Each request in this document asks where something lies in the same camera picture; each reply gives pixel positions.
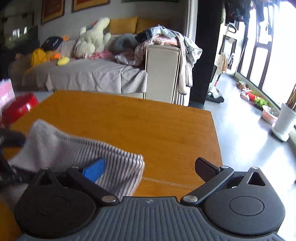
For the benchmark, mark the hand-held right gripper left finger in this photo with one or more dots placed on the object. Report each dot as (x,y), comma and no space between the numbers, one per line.
(94,171)

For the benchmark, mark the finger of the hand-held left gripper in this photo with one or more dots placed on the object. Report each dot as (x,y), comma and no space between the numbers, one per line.
(12,138)
(9,172)

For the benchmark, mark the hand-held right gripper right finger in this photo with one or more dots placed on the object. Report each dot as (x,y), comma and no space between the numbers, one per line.
(204,168)

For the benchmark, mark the grey striped knit garment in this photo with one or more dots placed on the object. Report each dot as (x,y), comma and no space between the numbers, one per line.
(62,148)

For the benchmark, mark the pile of mixed clothes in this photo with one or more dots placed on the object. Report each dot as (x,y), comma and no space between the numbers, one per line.
(166,37)

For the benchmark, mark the hanging dark clothes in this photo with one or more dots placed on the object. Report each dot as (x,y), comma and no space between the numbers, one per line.
(242,9)

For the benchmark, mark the red glossy bowl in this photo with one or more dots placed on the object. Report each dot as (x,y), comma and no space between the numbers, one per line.
(20,107)

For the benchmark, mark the pink box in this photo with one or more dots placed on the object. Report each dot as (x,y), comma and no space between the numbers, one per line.
(5,92)

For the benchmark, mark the pink flower pot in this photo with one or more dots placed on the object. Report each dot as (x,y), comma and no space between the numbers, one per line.
(269,115)

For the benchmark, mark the green sprouts tray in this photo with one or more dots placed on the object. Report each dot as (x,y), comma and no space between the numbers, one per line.
(259,100)

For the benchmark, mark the small toy figures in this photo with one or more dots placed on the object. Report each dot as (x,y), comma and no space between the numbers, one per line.
(242,87)

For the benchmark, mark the white plant pot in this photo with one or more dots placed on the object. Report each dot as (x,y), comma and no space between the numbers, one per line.
(284,122)

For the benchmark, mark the small yellow plush toy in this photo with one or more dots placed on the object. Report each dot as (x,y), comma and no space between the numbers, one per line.
(63,61)

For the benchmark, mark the white upright vacuum cleaner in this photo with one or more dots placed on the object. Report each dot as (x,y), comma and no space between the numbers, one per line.
(217,76)

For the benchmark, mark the orange plush toy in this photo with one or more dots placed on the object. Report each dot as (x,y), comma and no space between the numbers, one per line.
(56,56)

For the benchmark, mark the grey covered sofa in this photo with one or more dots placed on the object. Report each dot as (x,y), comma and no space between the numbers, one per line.
(92,71)

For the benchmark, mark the black cap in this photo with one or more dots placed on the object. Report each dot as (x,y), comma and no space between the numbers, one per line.
(52,42)

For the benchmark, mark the beige sofa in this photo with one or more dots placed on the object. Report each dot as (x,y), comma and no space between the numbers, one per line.
(161,69)

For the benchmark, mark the tall bamboo plant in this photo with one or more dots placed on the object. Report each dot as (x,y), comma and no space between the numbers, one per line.
(291,98)

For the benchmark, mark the pink cloth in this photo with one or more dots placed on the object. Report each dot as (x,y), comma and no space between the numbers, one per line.
(99,55)

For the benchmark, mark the white plush duck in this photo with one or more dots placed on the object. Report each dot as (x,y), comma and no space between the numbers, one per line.
(92,37)

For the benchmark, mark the grey neck pillow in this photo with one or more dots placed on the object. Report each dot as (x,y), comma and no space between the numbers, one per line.
(122,42)

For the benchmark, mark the yellow sofa cushion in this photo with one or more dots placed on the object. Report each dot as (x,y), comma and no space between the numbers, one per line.
(122,25)
(150,24)

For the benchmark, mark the white curtain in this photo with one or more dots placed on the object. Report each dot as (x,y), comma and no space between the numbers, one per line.
(190,18)

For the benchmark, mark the red framed wall picture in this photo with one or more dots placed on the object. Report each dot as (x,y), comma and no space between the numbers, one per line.
(90,3)
(52,9)

